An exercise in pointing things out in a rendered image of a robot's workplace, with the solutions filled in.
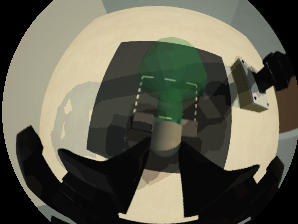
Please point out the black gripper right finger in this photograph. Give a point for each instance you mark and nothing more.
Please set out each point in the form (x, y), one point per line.
(203, 182)

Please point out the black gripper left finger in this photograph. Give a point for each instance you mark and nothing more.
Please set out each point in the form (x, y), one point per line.
(119, 176)

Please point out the green glass bottle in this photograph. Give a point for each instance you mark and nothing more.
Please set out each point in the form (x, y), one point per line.
(172, 71)

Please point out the dark grey flat mat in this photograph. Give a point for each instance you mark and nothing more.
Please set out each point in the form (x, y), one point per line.
(120, 95)

